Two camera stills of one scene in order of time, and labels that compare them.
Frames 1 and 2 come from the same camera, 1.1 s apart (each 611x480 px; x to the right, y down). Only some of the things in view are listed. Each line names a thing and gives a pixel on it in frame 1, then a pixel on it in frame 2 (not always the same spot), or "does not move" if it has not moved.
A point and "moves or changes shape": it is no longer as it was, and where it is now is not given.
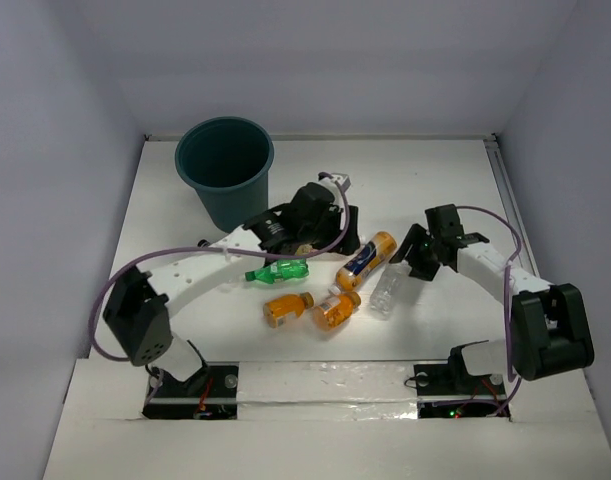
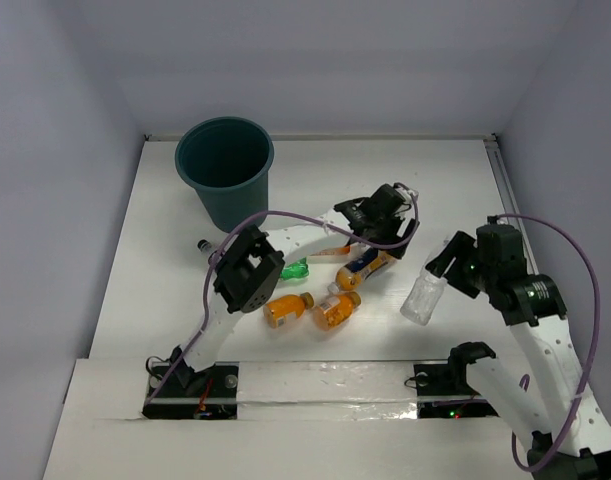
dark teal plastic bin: x=227 y=158 does not move
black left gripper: x=338 y=232 -> x=385 y=235
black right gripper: x=416 y=236 -> x=461 y=245
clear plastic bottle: x=389 y=288 -> x=423 y=297
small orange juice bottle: x=275 y=310 does not move
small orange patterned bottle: x=335 y=311 does not move
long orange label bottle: x=305 y=249 moves or changes shape
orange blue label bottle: x=367 y=262 does not move
